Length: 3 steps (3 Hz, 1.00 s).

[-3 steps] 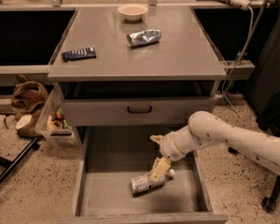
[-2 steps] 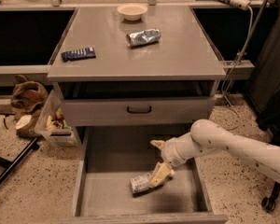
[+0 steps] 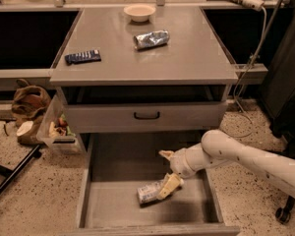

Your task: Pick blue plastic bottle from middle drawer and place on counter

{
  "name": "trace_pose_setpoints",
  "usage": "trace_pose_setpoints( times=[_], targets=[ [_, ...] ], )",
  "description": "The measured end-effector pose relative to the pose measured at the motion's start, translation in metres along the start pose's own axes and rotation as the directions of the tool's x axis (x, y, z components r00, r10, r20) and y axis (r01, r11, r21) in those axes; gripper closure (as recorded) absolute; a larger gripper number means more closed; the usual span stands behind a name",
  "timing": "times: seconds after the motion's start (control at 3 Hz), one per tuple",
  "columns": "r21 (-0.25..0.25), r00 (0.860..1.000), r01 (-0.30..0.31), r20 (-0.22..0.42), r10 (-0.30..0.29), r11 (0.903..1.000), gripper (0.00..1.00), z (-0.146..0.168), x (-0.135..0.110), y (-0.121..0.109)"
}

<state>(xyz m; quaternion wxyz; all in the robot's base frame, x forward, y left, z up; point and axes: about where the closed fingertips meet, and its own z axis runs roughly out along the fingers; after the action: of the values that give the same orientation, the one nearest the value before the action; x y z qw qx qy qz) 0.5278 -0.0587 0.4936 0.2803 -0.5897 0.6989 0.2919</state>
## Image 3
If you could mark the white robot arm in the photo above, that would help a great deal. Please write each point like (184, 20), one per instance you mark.
(216, 148)

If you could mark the dark blue snack bar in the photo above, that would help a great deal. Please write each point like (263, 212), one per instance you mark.
(83, 57)

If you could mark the open grey drawer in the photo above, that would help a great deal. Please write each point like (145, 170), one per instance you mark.
(119, 164)

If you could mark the black metal stand leg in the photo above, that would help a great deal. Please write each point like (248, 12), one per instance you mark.
(10, 174)

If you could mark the brown paper bag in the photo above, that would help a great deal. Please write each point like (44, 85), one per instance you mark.
(28, 108)

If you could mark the grey drawer cabinet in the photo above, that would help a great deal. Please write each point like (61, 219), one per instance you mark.
(190, 68)

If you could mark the white bowl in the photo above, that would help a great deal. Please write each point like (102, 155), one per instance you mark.
(139, 13)

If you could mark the crushed silver can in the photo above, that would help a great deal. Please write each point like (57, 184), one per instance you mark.
(151, 39)

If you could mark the closed grey drawer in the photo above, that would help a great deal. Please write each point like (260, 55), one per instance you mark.
(125, 118)

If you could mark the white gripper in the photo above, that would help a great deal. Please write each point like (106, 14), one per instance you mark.
(180, 164)

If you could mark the clear plastic bin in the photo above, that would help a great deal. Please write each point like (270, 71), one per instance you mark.
(54, 130)

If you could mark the blue label plastic bottle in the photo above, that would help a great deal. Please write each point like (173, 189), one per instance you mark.
(148, 193)

